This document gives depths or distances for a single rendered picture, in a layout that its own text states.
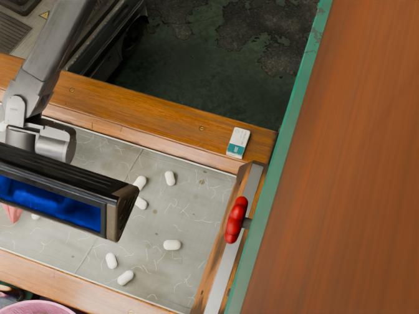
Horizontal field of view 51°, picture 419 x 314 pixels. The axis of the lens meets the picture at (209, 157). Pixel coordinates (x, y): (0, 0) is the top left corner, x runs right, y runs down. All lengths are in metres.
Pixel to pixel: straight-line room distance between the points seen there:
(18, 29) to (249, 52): 0.96
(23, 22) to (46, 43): 0.79
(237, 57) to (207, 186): 1.14
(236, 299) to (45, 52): 0.61
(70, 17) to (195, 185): 0.41
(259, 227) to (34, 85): 0.58
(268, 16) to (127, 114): 1.27
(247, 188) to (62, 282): 0.40
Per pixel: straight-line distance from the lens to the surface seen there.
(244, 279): 0.35
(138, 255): 0.91
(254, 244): 0.36
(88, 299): 0.89
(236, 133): 0.93
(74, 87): 1.06
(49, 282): 0.92
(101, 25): 1.72
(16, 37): 1.60
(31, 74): 0.85
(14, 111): 0.86
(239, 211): 0.37
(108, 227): 0.58
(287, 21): 2.13
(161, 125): 0.97
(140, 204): 0.91
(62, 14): 0.83
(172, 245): 0.88
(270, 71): 1.96
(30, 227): 0.99
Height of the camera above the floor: 1.62
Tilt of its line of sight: 67 degrees down
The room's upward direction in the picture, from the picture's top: 3 degrees counter-clockwise
